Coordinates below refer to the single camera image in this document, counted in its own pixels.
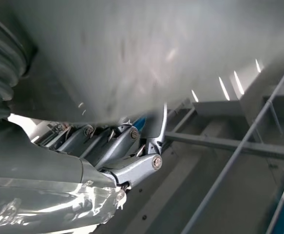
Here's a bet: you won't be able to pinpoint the stainless steel workbench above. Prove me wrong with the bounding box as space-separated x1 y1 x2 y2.
164 55 284 234

